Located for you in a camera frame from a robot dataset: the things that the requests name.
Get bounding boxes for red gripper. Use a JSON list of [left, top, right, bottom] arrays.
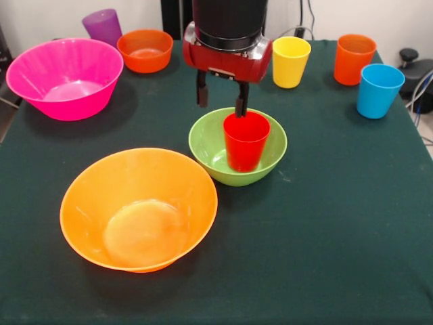
[[182, 21, 274, 119]]

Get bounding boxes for green plastic bowl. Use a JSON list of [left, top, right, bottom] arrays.
[[188, 107, 288, 188]]

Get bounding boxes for red plastic cup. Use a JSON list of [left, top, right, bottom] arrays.
[[223, 111, 272, 173]]

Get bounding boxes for orange plastic bowl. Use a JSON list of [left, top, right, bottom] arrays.
[[116, 28, 174, 74]]

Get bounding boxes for yellow plastic bowl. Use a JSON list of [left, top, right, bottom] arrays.
[[60, 147, 219, 274]]

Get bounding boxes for purple plastic cup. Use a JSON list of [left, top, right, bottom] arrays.
[[81, 8, 123, 48]]

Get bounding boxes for blue plastic cup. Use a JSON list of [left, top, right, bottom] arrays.
[[356, 63, 406, 120]]

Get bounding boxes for pink plastic bowl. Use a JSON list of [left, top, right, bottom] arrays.
[[5, 38, 124, 122]]

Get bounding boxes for yellow plastic cup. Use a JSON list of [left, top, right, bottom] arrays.
[[272, 36, 312, 89]]

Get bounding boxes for orange plastic cup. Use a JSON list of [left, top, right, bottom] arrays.
[[334, 33, 378, 86]]

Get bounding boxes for dark green tablecloth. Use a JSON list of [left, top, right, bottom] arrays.
[[0, 38, 433, 325]]

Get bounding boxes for black wall cable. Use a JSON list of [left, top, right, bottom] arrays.
[[273, 0, 316, 40]]

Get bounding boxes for grey cable bundle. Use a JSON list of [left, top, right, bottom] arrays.
[[405, 70, 433, 129]]

